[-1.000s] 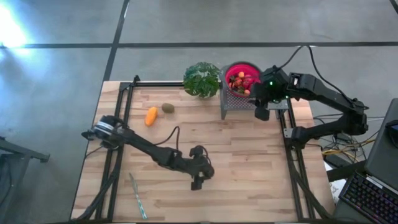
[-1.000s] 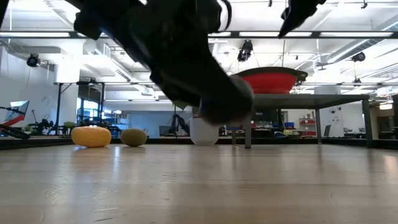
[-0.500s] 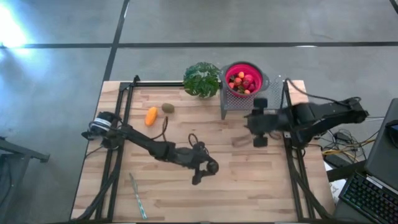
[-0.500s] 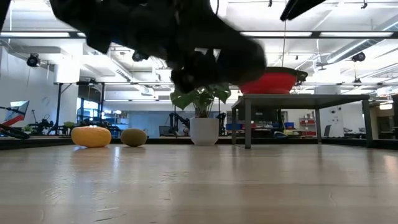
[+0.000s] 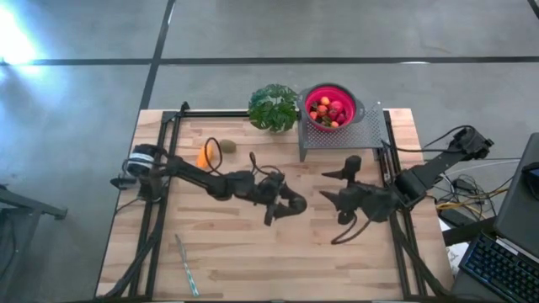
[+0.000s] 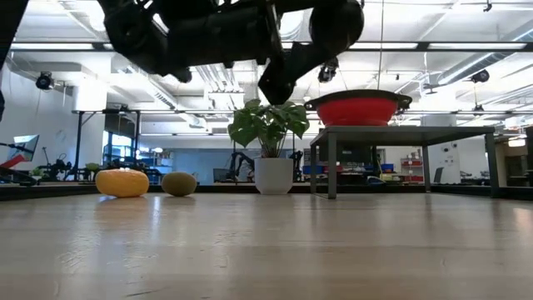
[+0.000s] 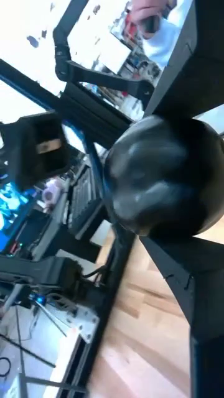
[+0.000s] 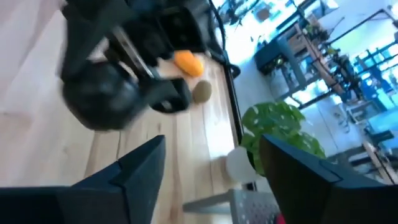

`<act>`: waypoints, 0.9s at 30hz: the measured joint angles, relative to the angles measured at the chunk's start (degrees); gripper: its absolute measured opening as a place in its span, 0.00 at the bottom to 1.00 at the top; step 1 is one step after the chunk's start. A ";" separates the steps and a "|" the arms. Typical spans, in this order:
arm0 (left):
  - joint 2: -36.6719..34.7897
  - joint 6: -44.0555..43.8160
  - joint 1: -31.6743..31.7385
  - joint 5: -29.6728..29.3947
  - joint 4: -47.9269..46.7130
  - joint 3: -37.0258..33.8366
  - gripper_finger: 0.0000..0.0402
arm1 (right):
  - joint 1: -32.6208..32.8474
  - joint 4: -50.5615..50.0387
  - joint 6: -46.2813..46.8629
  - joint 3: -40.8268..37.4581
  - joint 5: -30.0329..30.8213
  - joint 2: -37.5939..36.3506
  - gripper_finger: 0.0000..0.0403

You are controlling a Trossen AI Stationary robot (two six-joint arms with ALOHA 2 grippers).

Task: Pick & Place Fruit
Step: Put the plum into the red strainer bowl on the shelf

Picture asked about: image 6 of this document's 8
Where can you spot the grey perforated metal shelf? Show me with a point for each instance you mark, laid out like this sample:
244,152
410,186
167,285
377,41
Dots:
399,134

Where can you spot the long silver ceiling duct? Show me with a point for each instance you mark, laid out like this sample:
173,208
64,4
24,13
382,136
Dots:
479,62

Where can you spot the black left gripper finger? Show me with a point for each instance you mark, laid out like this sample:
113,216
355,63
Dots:
295,5
287,75

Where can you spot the red background bar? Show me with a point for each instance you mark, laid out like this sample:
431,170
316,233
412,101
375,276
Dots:
12,161

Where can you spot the black overhead beam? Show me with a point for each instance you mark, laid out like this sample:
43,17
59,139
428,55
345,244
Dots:
422,46

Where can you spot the black background post frame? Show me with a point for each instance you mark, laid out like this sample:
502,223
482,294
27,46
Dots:
78,146

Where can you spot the tilted computer monitor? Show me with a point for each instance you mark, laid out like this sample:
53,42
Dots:
25,146

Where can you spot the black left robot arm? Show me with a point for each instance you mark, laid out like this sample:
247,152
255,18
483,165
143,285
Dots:
137,33

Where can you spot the blue storage bin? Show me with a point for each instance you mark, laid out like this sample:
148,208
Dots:
387,167

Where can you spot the long ceiling strip light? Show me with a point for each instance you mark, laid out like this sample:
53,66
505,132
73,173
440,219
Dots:
52,46
387,46
479,46

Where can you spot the black ceiling spotlight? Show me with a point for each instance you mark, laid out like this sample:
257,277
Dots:
329,71
44,81
481,76

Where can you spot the green plant in white pot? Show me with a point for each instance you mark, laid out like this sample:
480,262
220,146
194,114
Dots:
272,175

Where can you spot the small green background plant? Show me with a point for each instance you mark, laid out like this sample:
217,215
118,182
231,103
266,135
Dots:
91,166

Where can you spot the brown toy kiwi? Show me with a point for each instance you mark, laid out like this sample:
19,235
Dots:
179,184

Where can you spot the background black robot arm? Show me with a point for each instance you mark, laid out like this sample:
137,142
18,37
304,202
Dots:
241,160

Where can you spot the red collapsible colander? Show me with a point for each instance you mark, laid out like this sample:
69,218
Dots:
358,111

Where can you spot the shelf with red bins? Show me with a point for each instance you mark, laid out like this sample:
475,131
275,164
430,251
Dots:
412,178

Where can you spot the black aluminium table frame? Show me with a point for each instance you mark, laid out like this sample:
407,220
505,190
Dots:
458,189

